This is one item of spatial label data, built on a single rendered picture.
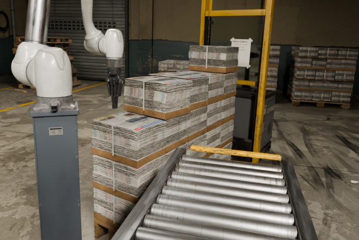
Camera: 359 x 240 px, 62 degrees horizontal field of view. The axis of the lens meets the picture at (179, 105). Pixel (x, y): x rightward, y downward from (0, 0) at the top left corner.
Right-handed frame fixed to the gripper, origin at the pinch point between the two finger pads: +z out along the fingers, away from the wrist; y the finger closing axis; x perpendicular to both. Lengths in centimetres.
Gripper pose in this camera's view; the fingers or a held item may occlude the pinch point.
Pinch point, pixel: (114, 102)
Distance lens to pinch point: 178.0
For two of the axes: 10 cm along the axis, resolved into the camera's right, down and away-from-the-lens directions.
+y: -8.4, -1.4, 5.2
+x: -5.4, 1.6, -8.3
